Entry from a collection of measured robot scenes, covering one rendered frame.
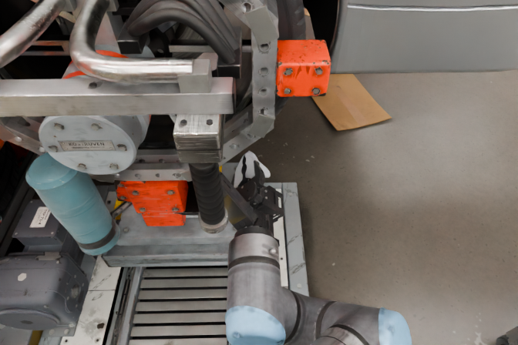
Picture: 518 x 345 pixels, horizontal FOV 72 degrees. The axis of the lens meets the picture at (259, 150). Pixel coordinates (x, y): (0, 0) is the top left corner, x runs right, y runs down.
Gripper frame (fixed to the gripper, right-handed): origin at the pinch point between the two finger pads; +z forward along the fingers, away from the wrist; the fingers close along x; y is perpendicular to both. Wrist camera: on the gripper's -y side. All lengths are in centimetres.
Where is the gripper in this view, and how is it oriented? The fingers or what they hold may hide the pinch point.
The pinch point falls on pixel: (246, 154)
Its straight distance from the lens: 77.6
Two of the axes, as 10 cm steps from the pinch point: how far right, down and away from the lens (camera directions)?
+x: 7.1, -4.8, -5.2
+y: 7.1, 4.6, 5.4
